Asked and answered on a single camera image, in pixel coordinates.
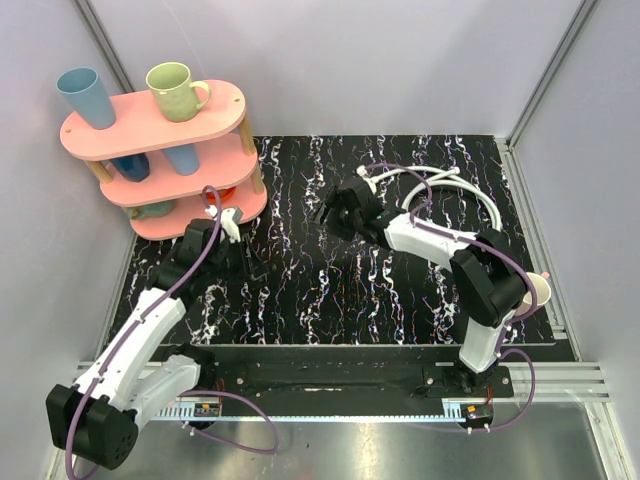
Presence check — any light blue tall cup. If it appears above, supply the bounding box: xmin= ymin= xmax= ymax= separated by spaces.
xmin=56 ymin=67 xmax=116 ymax=130

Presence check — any green mug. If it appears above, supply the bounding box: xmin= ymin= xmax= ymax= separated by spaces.
xmin=146 ymin=62 xmax=212 ymax=123

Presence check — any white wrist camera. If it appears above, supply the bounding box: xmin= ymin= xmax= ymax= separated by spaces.
xmin=205 ymin=205 xmax=243 ymax=243
xmin=355 ymin=165 xmax=379 ymax=194

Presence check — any light blue cup middle shelf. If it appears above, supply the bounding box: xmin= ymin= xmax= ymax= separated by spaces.
xmin=162 ymin=144 xmax=200 ymax=176

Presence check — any pink beige cup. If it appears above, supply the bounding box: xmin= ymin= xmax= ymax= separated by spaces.
xmin=515 ymin=272 xmax=552 ymax=317

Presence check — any white hose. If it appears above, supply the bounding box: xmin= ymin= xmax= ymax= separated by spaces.
xmin=369 ymin=165 xmax=502 ymax=232

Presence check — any black marbled mat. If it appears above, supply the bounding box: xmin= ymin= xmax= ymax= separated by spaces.
xmin=107 ymin=133 xmax=557 ymax=347

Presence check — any orange bowl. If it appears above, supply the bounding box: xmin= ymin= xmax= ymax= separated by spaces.
xmin=202 ymin=187 xmax=236 ymax=204

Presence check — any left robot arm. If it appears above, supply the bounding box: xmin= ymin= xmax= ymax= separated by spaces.
xmin=45 ymin=210 xmax=262 ymax=479

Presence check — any teal mug bottom shelf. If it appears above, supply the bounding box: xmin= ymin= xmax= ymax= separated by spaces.
xmin=124 ymin=200 xmax=175 ymax=220

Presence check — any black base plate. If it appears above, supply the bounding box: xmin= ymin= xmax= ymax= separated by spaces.
xmin=159 ymin=343 xmax=516 ymax=417

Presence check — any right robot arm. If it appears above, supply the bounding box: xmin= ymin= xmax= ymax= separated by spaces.
xmin=312 ymin=178 xmax=538 ymax=397

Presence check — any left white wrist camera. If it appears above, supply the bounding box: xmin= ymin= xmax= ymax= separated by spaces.
xmin=205 ymin=205 xmax=243 ymax=243

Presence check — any pink three-tier shelf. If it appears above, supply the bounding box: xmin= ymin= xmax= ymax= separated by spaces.
xmin=60 ymin=80 xmax=268 ymax=241

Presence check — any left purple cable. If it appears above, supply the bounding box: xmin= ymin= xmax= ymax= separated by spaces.
xmin=64 ymin=184 xmax=279 ymax=480

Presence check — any dark blue cup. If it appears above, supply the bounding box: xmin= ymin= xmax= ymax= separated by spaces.
xmin=110 ymin=153 xmax=150 ymax=182

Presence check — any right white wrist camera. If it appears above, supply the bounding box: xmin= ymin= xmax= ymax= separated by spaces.
xmin=355 ymin=165 xmax=379 ymax=194

